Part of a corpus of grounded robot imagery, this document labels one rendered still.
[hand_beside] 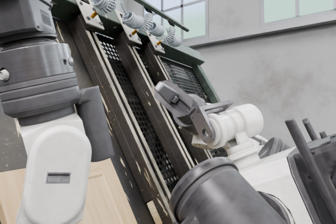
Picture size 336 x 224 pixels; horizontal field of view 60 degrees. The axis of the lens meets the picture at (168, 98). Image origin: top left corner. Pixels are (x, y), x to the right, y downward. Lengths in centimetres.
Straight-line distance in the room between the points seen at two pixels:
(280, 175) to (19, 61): 35
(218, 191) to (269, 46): 331
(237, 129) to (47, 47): 35
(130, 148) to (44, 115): 72
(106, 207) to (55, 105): 58
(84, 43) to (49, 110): 89
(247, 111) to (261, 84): 299
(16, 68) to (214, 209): 25
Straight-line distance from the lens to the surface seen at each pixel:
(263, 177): 44
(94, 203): 87
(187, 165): 125
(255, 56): 362
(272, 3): 370
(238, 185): 33
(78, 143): 34
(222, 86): 375
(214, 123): 51
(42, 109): 34
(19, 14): 35
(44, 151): 33
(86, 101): 38
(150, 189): 102
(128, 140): 105
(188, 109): 64
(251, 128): 56
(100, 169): 93
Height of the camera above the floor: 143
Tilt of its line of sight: 4 degrees up
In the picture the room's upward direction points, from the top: straight up
